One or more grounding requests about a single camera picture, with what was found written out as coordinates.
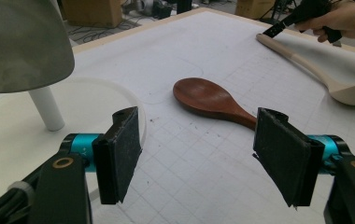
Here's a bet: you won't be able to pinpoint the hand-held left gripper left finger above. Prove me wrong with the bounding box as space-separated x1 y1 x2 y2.
92 105 143 205

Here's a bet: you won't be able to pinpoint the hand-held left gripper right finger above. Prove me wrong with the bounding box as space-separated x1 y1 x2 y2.
252 106 326 209

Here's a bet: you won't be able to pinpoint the beige ladle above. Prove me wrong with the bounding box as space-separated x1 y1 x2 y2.
255 33 355 106

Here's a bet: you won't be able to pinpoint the brown wooden spoon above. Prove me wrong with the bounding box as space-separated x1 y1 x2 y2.
172 77 258 131

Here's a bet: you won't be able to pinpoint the small cardboard box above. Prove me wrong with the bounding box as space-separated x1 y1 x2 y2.
234 0 277 21

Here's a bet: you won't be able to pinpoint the white grid mat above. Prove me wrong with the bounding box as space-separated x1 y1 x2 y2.
0 10 355 224

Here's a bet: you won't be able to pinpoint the grey bag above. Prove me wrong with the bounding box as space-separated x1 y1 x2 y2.
136 0 155 16

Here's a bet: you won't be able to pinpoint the large cardboard box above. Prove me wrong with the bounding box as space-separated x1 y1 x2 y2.
61 0 123 28

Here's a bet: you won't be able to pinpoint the loose black floor cables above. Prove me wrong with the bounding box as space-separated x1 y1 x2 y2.
67 17 144 45

